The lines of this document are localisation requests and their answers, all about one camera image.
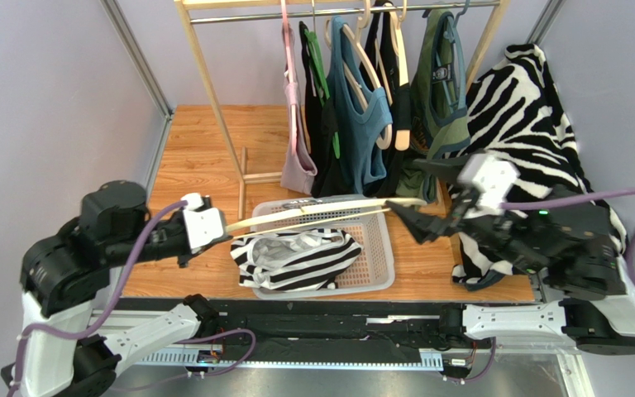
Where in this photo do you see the cream plastic hanger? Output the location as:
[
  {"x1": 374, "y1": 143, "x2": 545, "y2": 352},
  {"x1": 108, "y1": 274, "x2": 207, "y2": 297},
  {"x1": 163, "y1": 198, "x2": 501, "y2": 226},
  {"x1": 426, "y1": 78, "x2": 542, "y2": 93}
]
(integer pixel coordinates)
[{"x1": 225, "y1": 198, "x2": 427, "y2": 234}]

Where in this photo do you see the black white striped tank top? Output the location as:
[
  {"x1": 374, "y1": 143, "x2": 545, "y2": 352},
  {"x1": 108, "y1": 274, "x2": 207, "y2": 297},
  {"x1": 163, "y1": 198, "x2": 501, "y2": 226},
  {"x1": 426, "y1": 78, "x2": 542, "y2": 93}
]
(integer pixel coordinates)
[{"x1": 230, "y1": 228, "x2": 363, "y2": 292}]

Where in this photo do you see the lilac tank top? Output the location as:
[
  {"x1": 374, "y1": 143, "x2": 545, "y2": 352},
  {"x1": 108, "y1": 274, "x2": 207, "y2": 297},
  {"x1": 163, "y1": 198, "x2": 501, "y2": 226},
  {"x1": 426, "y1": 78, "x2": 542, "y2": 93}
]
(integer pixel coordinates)
[{"x1": 280, "y1": 25, "x2": 317, "y2": 194}]

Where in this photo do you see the pink plastic hanger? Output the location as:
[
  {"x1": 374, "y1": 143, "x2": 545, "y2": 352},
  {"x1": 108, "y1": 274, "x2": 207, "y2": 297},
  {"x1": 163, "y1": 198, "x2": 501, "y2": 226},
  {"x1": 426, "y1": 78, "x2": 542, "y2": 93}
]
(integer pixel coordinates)
[{"x1": 280, "y1": 0, "x2": 299, "y2": 155}]

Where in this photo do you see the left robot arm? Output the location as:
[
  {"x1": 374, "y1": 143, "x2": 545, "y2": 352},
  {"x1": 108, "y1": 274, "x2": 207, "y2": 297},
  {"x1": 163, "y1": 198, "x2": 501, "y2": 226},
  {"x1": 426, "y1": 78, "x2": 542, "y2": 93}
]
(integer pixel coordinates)
[{"x1": 1, "y1": 180, "x2": 228, "y2": 396}]

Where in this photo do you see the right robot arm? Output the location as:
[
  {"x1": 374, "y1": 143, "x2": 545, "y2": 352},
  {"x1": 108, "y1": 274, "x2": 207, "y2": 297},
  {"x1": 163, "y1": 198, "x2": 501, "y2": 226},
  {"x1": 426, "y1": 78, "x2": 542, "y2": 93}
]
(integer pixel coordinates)
[{"x1": 386, "y1": 153, "x2": 635, "y2": 356}]

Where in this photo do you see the olive green tank top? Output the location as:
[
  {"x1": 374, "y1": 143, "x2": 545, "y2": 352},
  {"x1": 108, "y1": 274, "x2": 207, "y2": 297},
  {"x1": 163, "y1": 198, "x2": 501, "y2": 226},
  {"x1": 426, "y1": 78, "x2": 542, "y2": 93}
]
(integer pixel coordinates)
[{"x1": 408, "y1": 7, "x2": 473, "y2": 202}]

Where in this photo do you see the light wooden hanger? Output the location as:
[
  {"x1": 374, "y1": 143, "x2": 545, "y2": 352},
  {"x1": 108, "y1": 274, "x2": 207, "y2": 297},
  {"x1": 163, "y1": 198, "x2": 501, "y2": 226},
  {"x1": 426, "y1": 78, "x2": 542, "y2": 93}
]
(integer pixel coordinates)
[{"x1": 375, "y1": 1, "x2": 410, "y2": 151}]

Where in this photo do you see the blue tank top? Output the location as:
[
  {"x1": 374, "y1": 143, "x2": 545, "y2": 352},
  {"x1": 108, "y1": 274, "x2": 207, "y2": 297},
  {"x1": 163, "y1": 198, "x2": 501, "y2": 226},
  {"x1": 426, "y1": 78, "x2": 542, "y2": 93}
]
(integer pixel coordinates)
[{"x1": 326, "y1": 16, "x2": 393, "y2": 194}]

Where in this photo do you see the teal plastic hanger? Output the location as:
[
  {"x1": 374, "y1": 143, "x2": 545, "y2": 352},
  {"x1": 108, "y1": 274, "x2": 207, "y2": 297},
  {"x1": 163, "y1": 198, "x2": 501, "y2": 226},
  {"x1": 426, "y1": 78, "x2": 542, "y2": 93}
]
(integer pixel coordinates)
[{"x1": 423, "y1": 1, "x2": 470, "y2": 118}]

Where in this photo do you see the green plastic hanger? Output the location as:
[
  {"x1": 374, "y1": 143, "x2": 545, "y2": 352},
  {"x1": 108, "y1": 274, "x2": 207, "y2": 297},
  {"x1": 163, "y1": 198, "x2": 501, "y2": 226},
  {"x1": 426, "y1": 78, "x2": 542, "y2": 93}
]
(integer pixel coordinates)
[{"x1": 298, "y1": 22, "x2": 341, "y2": 163}]

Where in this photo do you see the cream hanger under blue top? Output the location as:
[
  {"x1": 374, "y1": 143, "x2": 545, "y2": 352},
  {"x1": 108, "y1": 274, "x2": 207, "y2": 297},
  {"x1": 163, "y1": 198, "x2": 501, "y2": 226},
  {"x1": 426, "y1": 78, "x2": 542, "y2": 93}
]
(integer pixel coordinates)
[{"x1": 342, "y1": 1, "x2": 393, "y2": 150}]

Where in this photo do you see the white plastic basket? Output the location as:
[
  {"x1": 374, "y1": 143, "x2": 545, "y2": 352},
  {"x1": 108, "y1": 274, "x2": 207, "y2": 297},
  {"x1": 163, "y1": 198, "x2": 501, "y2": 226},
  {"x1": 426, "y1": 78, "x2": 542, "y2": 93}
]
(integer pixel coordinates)
[{"x1": 250, "y1": 206, "x2": 395, "y2": 300}]

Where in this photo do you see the zebra print blanket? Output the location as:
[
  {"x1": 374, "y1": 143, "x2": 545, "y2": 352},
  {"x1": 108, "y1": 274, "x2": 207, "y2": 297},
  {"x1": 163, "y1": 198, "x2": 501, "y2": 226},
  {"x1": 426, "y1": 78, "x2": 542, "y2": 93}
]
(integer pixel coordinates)
[{"x1": 451, "y1": 45, "x2": 627, "y2": 300}]

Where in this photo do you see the wooden clothes rack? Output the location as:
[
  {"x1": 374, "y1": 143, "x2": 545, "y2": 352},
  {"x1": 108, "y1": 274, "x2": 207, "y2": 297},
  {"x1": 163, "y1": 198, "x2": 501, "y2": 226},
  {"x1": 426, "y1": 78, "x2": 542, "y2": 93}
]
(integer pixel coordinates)
[{"x1": 174, "y1": 1, "x2": 510, "y2": 220}]

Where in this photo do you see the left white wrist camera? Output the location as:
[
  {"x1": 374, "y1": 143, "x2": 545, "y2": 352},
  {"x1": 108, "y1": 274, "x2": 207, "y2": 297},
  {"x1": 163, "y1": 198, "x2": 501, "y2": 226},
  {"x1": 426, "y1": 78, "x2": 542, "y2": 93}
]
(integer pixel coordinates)
[{"x1": 182, "y1": 193, "x2": 229, "y2": 254}]

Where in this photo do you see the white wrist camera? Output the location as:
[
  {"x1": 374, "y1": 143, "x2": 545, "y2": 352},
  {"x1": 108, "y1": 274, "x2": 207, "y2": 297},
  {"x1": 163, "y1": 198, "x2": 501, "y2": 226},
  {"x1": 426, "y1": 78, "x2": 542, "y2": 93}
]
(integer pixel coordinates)
[
  {"x1": 182, "y1": 193, "x2": 229, "y2": 254},
  {"x1": 456, "y1": 153, "x2": 519, "y2": 215}
]

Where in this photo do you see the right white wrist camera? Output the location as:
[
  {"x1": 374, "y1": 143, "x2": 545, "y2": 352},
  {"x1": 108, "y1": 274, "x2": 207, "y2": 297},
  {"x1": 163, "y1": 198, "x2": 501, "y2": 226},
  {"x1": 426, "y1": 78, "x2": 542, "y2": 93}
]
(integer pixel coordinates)
[{"x1": 456, "y1": 153, "x2": 519, "y2": 215}]

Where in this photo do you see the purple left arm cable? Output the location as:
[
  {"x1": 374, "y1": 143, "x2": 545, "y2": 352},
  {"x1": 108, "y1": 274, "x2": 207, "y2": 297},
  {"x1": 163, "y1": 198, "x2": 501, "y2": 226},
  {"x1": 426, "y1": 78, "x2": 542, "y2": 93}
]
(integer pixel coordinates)
[{"x1": 6, "y1": 198, "x2": 256, "y2": 397}]

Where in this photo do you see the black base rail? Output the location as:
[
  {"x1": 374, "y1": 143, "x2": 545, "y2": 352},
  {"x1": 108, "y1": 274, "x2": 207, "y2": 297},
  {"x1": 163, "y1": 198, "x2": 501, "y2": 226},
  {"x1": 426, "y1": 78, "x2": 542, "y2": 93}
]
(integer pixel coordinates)
[{"x1": 116, "y1": 297, "x2": 494, "y2": 367}]

